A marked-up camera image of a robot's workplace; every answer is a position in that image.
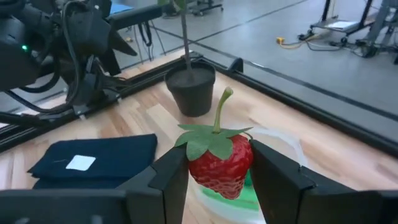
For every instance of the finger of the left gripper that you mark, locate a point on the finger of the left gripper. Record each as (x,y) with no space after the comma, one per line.
(122,43)
(110,63)

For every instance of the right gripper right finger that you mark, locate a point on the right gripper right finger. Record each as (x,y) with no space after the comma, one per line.
(295,202)

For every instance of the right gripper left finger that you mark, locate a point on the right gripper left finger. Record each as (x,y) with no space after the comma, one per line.
(149,199)

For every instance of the red toy strawberry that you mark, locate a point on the red toy strawberry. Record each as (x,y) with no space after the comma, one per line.
(220,168)

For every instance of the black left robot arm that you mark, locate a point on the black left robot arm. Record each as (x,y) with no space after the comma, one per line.
(18,62)

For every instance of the clear plastic tupperware container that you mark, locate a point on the clear plastic tupperware container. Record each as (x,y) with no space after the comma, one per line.
(224,216)

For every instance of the grey office desk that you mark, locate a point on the grey office desk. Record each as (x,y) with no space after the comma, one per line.
(136,17)

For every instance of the dark blue folded cloth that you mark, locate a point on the dark blue folded cloth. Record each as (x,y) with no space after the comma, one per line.
(118,155)

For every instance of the green plant in black pot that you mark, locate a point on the green plant in black pot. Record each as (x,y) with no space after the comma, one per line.
(189,90)

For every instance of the office chair base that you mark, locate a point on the office chair base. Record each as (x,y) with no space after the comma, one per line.
(205,7)

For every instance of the yellow plug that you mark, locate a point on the yellow plug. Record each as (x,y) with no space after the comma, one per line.
(280,40)

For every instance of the black rolling stand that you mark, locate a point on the black rolling stand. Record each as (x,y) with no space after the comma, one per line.
(342,26)

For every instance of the black aluminium table frame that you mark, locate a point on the black aluminium table frame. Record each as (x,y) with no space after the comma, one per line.
(311,109)

